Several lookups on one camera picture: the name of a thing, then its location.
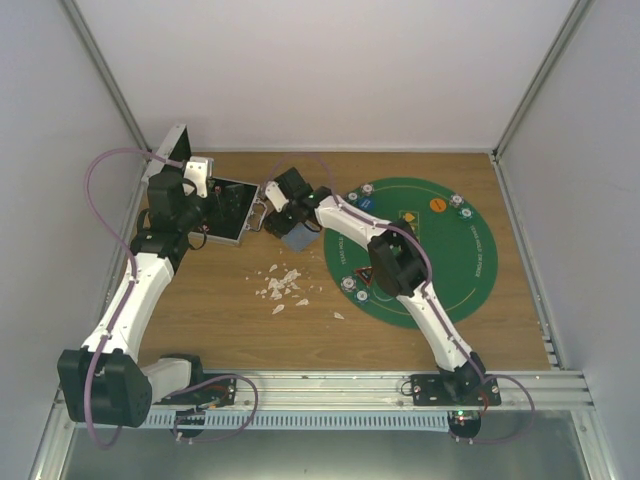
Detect blue small blind button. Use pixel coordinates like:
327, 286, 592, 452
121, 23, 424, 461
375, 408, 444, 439
357, 197, 375, 211

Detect ten chips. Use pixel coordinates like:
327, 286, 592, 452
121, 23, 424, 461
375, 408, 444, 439
360, 183, 374, 197
449, 194, 464, 208
340, 275, 357, 292

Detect red triangle dealer button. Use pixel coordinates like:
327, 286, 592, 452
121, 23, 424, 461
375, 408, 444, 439
354, 266, 374, 287

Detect orange big blind button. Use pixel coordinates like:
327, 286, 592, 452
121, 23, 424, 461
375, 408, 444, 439
429, 198, 448, 213

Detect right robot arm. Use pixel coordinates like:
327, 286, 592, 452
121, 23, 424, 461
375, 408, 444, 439
262, 167, 486, 405

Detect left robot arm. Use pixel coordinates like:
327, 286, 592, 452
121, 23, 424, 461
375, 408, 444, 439
57, 166, 216, 427

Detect aluminium poker case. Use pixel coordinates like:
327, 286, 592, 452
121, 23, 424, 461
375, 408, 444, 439
143, 123, 264, 246

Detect blue playing card deck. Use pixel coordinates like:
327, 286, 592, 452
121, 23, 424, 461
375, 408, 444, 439
281, 223, 320, 252

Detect white debris pile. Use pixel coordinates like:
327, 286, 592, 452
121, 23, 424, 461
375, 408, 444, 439
241, 262, 347, 321

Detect round green poker mat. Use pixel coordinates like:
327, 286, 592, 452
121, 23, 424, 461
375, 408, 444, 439
324, 177, 499, 329

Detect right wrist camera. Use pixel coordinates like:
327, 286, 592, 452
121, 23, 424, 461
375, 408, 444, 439
264, 180, 289, 213

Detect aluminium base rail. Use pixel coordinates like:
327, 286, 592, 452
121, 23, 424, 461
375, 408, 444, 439
49, 367, 596, 436

